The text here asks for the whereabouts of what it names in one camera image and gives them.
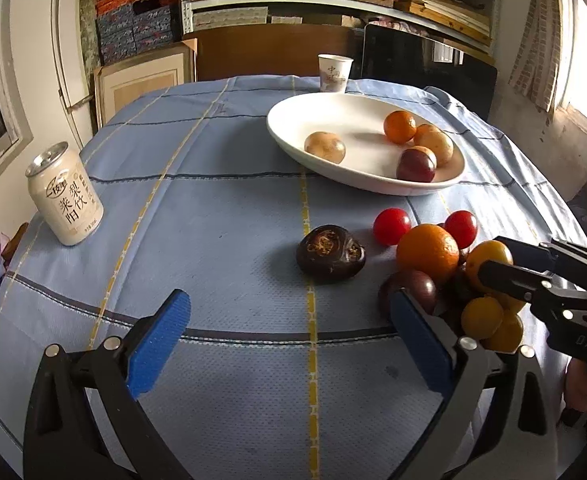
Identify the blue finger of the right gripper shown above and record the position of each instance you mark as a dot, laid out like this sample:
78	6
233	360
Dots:
530	262
531	291

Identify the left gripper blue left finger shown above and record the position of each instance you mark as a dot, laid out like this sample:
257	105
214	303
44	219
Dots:
124	368

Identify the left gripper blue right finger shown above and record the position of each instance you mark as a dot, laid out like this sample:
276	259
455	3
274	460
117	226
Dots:
455	367

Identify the red tomato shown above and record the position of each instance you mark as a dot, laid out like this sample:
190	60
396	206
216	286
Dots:
462	225
390	226

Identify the orange tangerine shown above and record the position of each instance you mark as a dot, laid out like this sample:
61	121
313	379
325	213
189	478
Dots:
430	249
400	126

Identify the dark purple plum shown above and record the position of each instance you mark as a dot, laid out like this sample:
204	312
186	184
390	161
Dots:
417	164

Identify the orange striped fruit front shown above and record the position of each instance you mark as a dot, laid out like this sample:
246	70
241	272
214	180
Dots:
438	142

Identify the dark brown mangosteen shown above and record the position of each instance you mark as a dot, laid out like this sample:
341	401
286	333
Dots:
330	254

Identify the tan passion fruit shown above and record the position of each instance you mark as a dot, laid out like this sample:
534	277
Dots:
325	145

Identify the small yellow citrus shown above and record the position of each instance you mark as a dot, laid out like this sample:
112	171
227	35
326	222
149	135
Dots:
482	317

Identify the person's right hand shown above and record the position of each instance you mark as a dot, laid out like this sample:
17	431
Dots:
575	389

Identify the blue checked tablecloth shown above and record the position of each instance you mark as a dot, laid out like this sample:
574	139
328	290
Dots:
199	197

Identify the white beverage can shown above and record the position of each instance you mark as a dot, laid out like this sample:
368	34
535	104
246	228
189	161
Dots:
63	193

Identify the white oval plate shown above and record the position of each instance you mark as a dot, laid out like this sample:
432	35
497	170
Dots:
370	158

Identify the beige curtain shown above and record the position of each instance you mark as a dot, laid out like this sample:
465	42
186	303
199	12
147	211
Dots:
540	67

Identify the black monitor screen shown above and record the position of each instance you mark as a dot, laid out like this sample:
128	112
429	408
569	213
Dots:
404	58

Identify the white paper cup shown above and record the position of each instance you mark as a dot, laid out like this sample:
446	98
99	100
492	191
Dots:
334	72

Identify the framed picture leaning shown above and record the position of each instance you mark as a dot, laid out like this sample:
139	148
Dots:
121	83

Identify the brown wooden cabinet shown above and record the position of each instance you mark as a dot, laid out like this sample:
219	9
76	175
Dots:
271	49

